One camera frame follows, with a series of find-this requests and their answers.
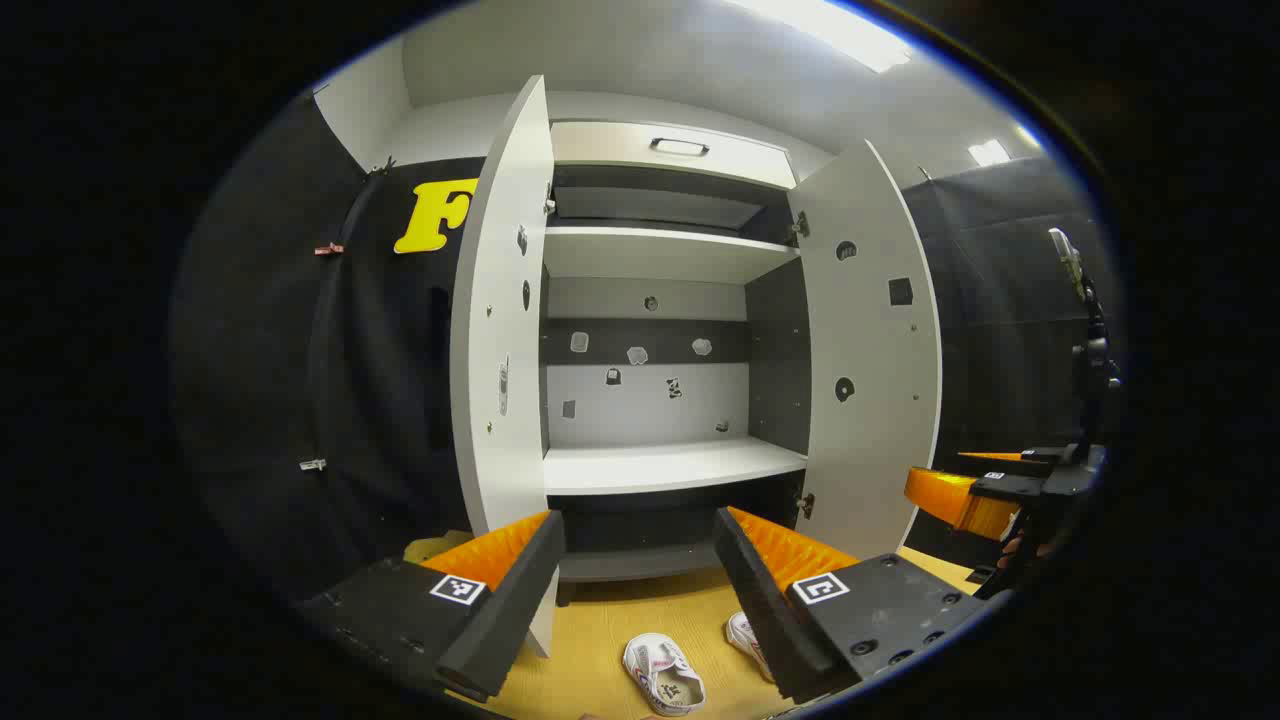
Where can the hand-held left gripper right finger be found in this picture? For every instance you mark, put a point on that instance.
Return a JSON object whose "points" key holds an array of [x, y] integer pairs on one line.
{"points": [[760, 610]]}

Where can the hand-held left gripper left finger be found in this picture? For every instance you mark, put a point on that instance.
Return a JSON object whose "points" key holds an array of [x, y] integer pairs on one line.
{"points": [[510, 610]]}

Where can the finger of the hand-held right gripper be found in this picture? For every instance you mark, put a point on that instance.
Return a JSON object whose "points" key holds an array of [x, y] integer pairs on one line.
{"points": [[950, 500], [1040, 458]]}

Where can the white canvas shoe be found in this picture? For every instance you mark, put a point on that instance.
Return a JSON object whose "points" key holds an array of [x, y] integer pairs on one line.
{"points": [[743, 635], [663, 675]]}

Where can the white shoe cabinet door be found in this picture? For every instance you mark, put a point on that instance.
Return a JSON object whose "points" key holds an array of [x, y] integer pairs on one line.
{"points": [[870, 440], [500, 300]]}

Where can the white shoe cabinet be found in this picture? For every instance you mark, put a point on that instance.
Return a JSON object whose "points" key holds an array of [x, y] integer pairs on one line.
{"points": [[660, 465]]}

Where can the yellow round toy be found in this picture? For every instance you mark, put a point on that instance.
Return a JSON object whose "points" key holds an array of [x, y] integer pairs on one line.
{"points": [[430, 547]]}

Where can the small ceiling light panel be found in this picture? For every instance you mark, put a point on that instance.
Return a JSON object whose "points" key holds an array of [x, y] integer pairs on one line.
{"points": [[989, 152]]}

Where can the red clip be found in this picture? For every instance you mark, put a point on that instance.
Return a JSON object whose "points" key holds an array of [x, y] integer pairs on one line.
{"points": [[328, 248]]}

